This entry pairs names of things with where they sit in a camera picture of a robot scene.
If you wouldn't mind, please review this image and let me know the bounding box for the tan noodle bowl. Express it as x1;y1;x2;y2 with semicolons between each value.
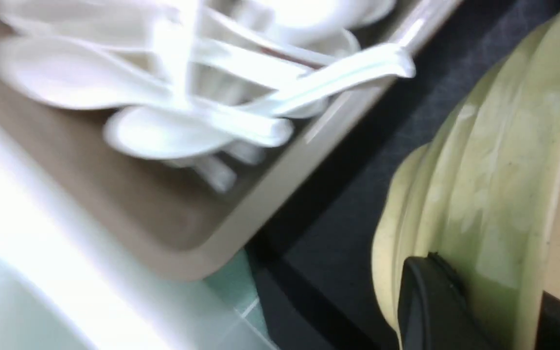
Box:
371;13;560;350

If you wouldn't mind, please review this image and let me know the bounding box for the black plastic serving tray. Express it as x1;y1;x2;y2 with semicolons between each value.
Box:
247;0;560;350

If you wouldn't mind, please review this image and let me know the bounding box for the olive plastic spoon bin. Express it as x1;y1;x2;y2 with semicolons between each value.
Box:
0;0;463;282

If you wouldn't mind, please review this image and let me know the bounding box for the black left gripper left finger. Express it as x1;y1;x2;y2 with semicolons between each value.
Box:
397;253;495;350

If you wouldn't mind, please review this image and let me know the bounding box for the pile of white spoons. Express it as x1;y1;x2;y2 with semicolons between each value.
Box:
0;0;416;192

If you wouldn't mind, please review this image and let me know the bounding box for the large white plastic tub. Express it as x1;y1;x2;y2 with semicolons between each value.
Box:
0;128;276;350

